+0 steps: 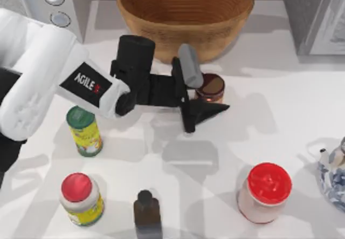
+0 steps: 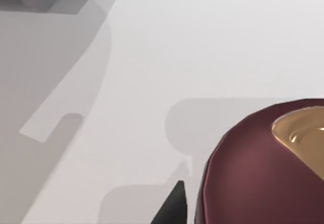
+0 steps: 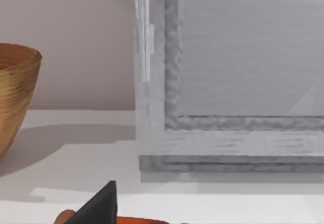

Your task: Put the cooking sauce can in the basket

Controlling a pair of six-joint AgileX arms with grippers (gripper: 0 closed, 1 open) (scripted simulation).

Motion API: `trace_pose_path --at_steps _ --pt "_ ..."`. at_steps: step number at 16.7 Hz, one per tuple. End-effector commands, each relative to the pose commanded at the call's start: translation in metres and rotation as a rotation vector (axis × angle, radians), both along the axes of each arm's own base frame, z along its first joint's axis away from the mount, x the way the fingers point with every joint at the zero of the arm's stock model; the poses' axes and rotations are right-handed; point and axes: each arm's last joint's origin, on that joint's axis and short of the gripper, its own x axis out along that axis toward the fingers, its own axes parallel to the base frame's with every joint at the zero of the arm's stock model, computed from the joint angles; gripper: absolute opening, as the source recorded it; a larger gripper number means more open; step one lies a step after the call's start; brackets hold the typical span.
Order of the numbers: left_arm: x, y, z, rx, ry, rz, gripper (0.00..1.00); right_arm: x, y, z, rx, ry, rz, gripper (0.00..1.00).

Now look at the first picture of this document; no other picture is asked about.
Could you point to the brown jar with dark lid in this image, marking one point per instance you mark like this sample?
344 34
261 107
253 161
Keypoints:
213 86

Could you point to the pale grey rounded box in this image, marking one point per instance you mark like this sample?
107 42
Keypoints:
190 66

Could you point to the brown woven basket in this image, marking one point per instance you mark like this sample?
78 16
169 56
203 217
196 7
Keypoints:
186 31

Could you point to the yellow can with green lid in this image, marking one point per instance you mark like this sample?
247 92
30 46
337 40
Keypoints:
85 133

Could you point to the white jar with red lid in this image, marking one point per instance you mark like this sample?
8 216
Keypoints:
265 193

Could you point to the dark brown bottle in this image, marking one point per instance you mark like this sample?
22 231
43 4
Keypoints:
147 214

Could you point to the yellow bottle with red cap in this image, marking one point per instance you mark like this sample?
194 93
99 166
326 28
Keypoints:
81 198

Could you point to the blue and white teapot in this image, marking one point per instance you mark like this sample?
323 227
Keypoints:
334 179

